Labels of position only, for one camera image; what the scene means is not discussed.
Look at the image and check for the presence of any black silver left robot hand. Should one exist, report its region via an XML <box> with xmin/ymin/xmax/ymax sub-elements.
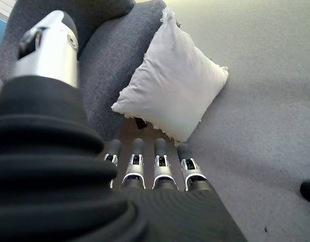
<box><xmin>0</xmin><ymin>10</ymin><xmax>248</xmax><ymax>242</ymax></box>

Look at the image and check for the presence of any white fringed cushion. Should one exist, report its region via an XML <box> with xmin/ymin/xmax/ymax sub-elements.
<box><xmin>111</xmin><ymin>7</ymin><xmax>230</xmax><ymax>147</ymax></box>

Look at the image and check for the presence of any grey fabric armchair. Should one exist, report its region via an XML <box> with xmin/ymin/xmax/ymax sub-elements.
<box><xmin>0</xmin><ymin>0</ymin><xmax>168</xmax><ymax>142</ymax></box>

